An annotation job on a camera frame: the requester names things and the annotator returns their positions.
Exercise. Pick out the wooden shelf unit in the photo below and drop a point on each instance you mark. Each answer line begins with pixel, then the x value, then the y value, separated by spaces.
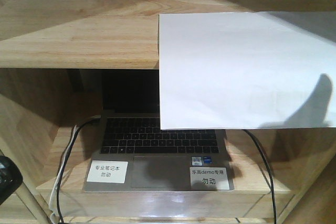
pixel 41 41

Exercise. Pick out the white paper sheets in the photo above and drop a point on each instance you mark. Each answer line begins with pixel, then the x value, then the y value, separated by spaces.
pixel 242 70

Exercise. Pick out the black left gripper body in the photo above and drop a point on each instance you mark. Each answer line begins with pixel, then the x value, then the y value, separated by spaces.
pixel 11 178

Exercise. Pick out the white label sticker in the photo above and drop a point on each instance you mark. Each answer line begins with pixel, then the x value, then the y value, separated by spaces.
pixel 209 178
pixel 107 172

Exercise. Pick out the white label sticker left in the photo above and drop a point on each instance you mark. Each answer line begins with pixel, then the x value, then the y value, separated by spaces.
pixel 107 172

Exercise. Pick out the white label sticker right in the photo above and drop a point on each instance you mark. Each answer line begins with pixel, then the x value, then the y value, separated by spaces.
pixel 209 178

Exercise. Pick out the silver laptop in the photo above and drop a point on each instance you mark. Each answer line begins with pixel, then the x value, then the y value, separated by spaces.
pixel 130 131

